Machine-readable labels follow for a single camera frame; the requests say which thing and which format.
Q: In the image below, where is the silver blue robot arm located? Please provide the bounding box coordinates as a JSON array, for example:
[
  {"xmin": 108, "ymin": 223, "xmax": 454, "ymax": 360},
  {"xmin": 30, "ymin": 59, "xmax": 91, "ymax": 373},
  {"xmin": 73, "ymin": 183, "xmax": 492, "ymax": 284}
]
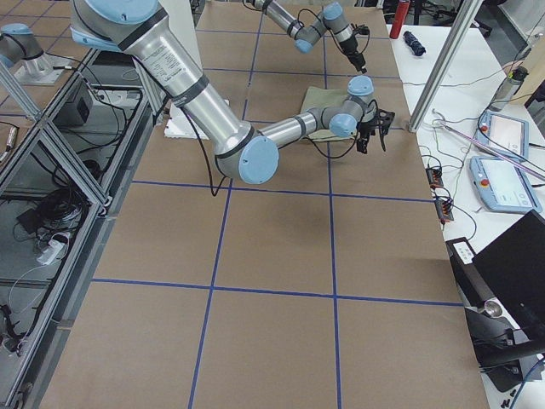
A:
[
  {"xmin": 242, "ymin": 1, "xmax": 370, "ymax": 74},
  {"xmin": 71, "ymin": 0, "xmax": 378, "ymax": 184}
]

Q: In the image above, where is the blue teach pendant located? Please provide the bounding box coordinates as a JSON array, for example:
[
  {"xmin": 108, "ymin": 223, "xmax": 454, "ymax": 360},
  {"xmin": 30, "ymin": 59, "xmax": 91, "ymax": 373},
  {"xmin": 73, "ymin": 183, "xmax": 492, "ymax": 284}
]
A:
[
  {"xmin": 469, "ymin": 156, "xmax": 542, "ymax": 214},
  {"xmin": 474, "ymin": 110, "xmax": 530, "ymax": 159}
]

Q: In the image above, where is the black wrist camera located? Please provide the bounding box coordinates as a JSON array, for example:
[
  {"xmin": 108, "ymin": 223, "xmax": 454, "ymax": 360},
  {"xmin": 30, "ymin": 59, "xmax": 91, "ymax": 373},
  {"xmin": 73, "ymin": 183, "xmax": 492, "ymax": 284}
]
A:
[
  {"xmin": 353, "ymin": 25, "xmax": 370, "ymax": 36},
  {"xmin": 377, "ymin": 108, "xmax": 395, "ymax": 129}
]

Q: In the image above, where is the grey drink bottle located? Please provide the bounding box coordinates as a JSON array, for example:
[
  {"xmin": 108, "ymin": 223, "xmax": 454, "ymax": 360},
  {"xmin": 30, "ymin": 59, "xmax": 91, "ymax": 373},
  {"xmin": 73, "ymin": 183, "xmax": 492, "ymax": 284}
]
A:
[{"xmin": 490, "ymin": 66, "xmax": 529, "ymax": 112}]

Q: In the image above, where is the black monitor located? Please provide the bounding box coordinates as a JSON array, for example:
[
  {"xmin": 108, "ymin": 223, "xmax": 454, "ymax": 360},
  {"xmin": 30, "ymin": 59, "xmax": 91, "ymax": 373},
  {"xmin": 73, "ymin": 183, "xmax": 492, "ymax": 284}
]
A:
[{"xmin": 473, "ymin": 210, "xmax": 544, "ymax": 339}]

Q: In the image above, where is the olive green long-sleeve shirt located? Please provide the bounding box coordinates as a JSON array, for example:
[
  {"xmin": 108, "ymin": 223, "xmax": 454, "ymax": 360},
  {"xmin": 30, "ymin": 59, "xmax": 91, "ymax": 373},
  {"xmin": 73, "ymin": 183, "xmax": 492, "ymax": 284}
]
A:
[{"xmin": 301, "ymin": 86, "xmax": 368, "ymax": 141}]

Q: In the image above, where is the red water bottle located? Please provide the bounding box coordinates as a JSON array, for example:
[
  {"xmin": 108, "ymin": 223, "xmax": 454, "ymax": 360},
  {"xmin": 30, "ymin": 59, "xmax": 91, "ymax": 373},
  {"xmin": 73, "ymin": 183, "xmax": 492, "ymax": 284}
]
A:
[{"xmin": 389, "ymin": 0, "xmax": 410, "ymax": 39}]

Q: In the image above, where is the far blue teach pendant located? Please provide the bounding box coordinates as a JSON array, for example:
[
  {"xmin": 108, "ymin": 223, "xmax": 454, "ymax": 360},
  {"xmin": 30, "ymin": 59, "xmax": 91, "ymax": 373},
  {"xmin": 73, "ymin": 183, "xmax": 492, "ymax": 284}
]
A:
[{"xmin": 474, "ymin": 110, "xmax": 530, "ymax": 159}]

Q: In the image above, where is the folded dark blue umbrella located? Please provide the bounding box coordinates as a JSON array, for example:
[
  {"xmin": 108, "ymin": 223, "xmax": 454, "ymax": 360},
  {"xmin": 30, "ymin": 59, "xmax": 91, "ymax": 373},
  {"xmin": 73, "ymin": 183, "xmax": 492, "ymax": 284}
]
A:
[{"xmin": 403, "ymin": 31, "xmax": 426, "ymax": 57}]

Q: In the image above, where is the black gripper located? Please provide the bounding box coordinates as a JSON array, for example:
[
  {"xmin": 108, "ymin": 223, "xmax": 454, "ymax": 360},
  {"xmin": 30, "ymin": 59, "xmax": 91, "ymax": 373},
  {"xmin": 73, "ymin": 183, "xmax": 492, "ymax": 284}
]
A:
[
  {"xmin": 342, "ymin": 40, "xmax": 368, "ymax": 74},
  {"xmin": 356, "ymin": 112, "xmax": 387, "ymax": 153}
]

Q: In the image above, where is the near blue teach pendant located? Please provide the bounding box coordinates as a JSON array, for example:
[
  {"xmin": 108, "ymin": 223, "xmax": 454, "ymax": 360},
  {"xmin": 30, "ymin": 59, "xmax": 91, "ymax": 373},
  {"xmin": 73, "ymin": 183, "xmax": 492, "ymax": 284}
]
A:
[{"xmin": 469, "ymin": 156, "xmax": 542, "ymax": 214}]

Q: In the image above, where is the aluminium frame post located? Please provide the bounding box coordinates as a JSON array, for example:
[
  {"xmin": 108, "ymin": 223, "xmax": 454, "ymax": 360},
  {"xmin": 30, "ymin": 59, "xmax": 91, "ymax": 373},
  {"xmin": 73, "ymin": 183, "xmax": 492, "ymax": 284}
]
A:
[{"xmin": 408, "ymin": 0, "xmax": 484, "ymax": 133}]

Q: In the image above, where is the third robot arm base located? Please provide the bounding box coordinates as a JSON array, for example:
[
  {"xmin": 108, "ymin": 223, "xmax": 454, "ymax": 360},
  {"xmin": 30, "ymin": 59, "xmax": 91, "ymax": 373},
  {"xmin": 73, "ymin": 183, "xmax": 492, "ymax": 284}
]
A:
[{"xmin": 1, "ymin": 23, "xmax": 72, "ymax": 85}]

